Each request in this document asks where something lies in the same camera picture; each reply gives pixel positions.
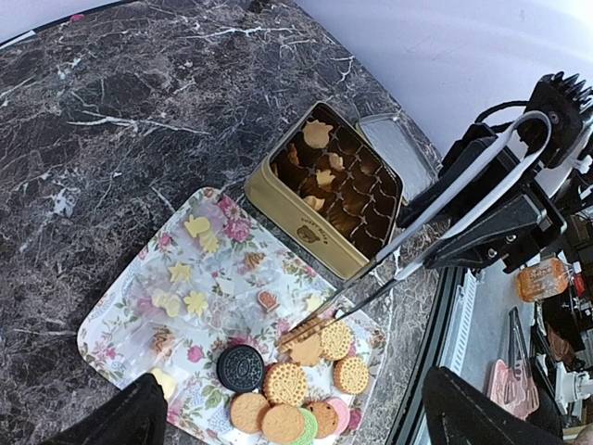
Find flower shaped cookie centre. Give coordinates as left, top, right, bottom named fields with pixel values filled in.
left=263, top=362, right=309, bottom=407

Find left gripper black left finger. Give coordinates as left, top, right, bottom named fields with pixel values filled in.
left=44, top=373, right=168, bottom=445

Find round waffle cookie right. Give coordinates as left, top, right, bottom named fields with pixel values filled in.
left=320, top=321, right=352, bottom=362

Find metal serving tongs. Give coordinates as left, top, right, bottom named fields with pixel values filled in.
left=275, top=110, right=551, bottom=349

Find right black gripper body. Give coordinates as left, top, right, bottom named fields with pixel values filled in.
left=397, top=123, right=567, bottom=273

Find gold cookie tin box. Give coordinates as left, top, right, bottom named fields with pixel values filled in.
left=246, top=102, right=403, bottom=279

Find black sandwich cookie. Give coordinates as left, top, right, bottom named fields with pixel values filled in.
left=216, top=344, right=265, bottom=393

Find pink tray outside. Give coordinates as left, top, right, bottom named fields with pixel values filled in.
left=486, top=359, right=539, bottom=420

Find brown round cookie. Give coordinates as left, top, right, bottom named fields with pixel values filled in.
left=230, top=392, right=270, bottom=434

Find chocolate chip cookie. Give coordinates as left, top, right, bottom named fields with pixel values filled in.
left=306, top=401, right=339, bottom=439

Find silver tin lid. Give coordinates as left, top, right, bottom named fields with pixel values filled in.
left=355, top=113, right=440, bottom=203

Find green macaron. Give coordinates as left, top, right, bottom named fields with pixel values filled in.
left=294, top=408, right=319, bottom=445

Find round waffle cookie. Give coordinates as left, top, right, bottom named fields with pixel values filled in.
left=334, top=356, right=370, bottom=395
left=320, top=321, right=352, bottom=362

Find round waffle cookie bottom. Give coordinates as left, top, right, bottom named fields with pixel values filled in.
left=334, top=356, right=370, bottom=395

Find pink macaron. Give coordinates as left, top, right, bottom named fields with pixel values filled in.
left=326, top=398, right=350, bottom=436

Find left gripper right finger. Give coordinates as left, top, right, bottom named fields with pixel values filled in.
left=423, top=366, right=564, bottom=445

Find floral rectangular tray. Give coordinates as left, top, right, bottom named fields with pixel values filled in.
left=76, top=186, right=388, bottom=445

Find orange drink bottle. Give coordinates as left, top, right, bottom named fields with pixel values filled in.
left=516, top=257, right=569, bottom=303

